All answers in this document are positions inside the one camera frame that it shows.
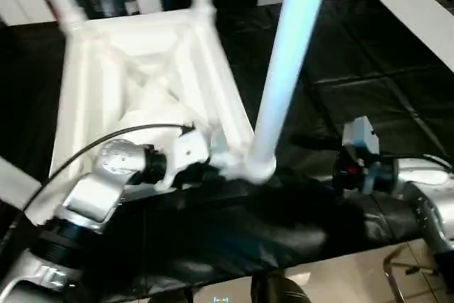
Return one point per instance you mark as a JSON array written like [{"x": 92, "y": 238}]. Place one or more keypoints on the white plastic table top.
[{"x": 142, "y": 69}]

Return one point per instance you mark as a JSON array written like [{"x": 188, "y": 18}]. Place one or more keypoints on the black work mat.
[{"x": 354, "y": 69}]

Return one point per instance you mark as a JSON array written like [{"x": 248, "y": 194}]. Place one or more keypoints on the curved metal floor stand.
[{"x": 393, "y": 271}]

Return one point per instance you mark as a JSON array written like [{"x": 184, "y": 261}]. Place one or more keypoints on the right robot leg dark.
[{"x": 280, "y": 289}]

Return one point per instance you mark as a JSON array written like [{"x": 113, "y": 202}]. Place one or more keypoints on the white flat board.
[{"x": 418, "y": 22}]

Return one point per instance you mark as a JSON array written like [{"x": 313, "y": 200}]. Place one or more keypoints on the small white jar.
[
  {"x": 132, "y": 6},
  {"x": 105, "y": 3}
]

